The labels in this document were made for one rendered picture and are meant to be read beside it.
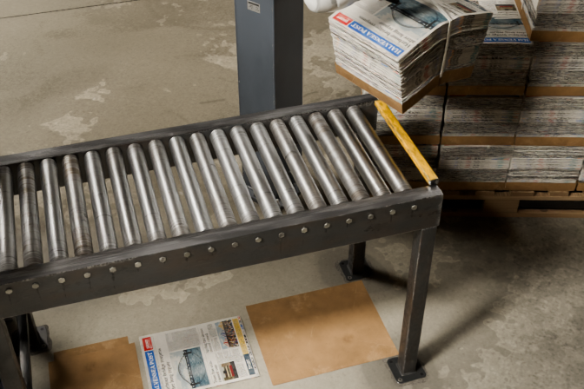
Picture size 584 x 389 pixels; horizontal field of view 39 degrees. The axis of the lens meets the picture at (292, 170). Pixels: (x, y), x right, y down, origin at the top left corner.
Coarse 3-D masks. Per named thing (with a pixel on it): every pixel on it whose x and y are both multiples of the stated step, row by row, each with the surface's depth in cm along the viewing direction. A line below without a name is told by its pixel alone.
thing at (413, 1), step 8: (400, 0) 242; (408, 0) 243; (416, 0) 242; (424, 0) 243; (408, 8) 239; (416, 8) 239; (424, 8) 239; (432, 8) 239; (424, 16) 235; (432, 16) 235; (440, 16) 236; (456, 16) 236; (440, 24) 232; (448, 24) 234; (456, 24) 237; (440, 32) 233; (456, 32) 239; (440, 40) 235; (448, 40) 239; (440, 48) 238; (448, 48) 241; (440, 56) 241; (440, 64) 244; (440, 72) 246
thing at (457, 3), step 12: (444, 0) 245; (456, 0) 248; (468, 0) 251; (456, 12) 238; (468, 12) 240; (480, 12) 243; (492, 12) 247; (468, 24) 241; (480, 24) 246; (456, 36) 241; (468, 36) 245; (480, 36) 250; (456, 48) 244; (468, 48) 250; (456, 60) 249; (468, 60) 253
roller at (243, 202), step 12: (216, 132) 256; (216, 144) 252; (228, 144) 252; (228, 156) 247; (228, 168) 243; (228, 180) 240; (240, 180) 238; (240, 192) 234; (240, 204) 230; (252, 204) 231; (240, 216) 229; (252, 216) 226
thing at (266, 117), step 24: (360, 96) 272; (216, 120) 262; (240, 120) 262; (264, 120) 262; (288, 120) 264; (72, 144) 251; (96, 144) 251; (120, 144) 251; (144, 144) 254; (168, 144) 256
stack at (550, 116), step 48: (480, 0) 320; (480, 48) 295; (528, 48) 295; (576, 48) 295; (432, 96) 308; (480, 96) 308; (528, 96) 309; (576, 96) 308; (384, 144) 324; (432, 144) 324; (480, 192) 337; (528, 192) 336
